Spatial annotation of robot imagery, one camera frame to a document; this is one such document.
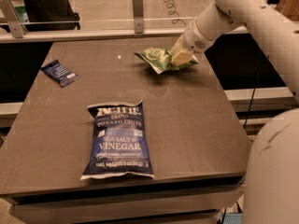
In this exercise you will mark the blue floor pedal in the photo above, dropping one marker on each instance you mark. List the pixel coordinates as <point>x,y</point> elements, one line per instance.
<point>231,218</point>

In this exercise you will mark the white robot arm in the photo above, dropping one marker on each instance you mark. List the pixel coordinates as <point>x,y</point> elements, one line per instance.
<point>272,178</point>

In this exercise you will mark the clear glass barrier panel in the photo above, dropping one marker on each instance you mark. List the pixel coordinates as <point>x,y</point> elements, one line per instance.
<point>118,14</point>

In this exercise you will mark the blue sea salt vinegar chip bag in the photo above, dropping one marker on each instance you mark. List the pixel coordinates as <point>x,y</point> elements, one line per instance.
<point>119,142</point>

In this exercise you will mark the green jalapeno chip bag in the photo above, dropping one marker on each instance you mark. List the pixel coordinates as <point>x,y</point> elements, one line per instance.
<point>160,60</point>

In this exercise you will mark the blue rxbar blueberry bar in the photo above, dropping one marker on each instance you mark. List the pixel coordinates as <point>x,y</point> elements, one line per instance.
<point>59,73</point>

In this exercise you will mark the middle metal rail bracket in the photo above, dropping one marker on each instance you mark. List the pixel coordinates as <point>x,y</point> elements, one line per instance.
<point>138,14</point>

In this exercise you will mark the metal rail bracket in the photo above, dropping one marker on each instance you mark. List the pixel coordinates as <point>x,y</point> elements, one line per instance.
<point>12,21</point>
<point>138,14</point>

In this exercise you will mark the left metal rail bracket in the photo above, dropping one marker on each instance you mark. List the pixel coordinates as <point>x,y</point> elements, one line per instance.
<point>12,21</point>

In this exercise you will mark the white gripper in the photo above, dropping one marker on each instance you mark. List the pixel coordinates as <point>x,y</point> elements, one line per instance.
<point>192,40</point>

